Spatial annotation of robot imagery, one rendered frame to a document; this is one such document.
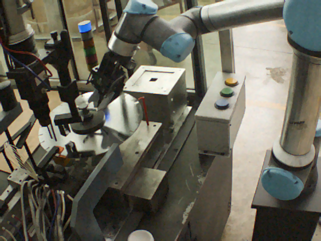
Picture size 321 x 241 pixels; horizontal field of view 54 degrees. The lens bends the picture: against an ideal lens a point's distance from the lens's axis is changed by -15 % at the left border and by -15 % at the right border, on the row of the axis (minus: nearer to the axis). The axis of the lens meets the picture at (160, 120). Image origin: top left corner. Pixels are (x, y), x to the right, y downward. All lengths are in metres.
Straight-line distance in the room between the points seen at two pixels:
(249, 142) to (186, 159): 1.26
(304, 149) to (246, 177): 1.38
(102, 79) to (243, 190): 1.33
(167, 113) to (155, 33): 0.48
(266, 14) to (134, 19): 0.31
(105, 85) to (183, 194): 0.39
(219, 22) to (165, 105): 0.46
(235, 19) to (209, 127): 0.40
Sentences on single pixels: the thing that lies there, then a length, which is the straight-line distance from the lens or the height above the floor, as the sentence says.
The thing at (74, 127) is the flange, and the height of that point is 0.96.
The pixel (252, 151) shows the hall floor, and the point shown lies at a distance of 2.32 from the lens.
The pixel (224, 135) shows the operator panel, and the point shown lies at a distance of 1.11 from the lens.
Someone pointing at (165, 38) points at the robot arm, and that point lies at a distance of 0.82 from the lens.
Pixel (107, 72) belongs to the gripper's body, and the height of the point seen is 1.12.
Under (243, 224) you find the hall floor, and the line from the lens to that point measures 1.91.
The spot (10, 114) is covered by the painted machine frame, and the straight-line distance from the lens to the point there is 1.08.
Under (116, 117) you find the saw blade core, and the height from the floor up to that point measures 0.95.
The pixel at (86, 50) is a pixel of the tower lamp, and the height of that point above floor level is 1.05.
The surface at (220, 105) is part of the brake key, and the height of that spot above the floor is 0.91.
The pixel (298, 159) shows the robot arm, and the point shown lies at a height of 0.99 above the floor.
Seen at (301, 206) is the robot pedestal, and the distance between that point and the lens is 1.03.
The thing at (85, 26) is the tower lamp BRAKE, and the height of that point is 1.15.
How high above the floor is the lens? 1.53
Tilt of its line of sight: 35 degrees down
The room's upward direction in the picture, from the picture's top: 9 degrees counter-clockwise
